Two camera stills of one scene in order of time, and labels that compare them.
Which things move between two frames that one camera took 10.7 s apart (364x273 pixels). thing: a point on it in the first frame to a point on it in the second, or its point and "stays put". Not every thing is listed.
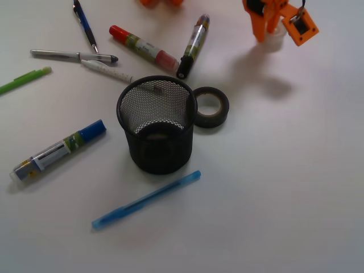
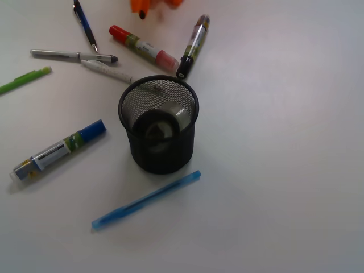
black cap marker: (193, 46) stays put
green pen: (24, 79) stays put
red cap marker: (143, 48) stays put
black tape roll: (216, 120) to (156, 125)
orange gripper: (269, 9) to (141, 7)
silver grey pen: (74, 55) stays put
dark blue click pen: (83, 19) stays put
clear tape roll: (278, 31) to (181, 113)
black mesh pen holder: (158, 114) stays put
